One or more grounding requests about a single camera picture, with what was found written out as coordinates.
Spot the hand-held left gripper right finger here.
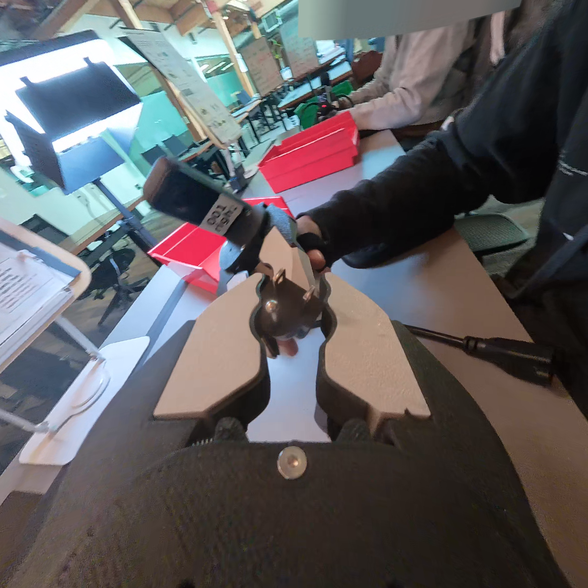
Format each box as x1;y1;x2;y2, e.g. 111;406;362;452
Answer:
316;272;432;422

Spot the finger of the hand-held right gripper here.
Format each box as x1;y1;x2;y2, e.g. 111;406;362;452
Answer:
258;227;307;288
293;247;319;288

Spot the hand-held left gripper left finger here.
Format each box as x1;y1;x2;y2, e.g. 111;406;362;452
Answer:
153;273;272;421

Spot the black power cord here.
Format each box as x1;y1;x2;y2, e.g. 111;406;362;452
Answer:
249;268;557;387

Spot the red plastic bin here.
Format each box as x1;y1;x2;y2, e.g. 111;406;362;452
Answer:
147;196;296;296
257;110;360;194

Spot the person's right forearm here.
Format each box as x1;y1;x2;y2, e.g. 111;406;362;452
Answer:
301;103;511;269

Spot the person's right hand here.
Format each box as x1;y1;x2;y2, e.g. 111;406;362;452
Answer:
294;215;332;273

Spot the wooden top office desk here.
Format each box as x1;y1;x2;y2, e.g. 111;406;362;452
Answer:
57;195;145;258

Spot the wooden board easel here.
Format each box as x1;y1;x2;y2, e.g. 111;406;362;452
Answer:
120;28;245;177

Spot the black office chair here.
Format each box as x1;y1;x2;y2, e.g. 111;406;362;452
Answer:
85;248;150;328

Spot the green plastic bin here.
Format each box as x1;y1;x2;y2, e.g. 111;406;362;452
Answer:
293;82;355;130

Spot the brown notice board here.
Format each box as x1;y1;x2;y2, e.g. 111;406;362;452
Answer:
279;19;319;80
240;37;284;96

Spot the white document stand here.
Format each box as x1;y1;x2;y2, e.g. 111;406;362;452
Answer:
0;218;153;468

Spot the black mesh wrist pad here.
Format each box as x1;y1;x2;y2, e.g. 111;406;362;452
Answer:
342;213;531;276

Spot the printed instruction sheet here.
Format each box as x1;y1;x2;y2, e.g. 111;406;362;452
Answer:
0;243;72;347

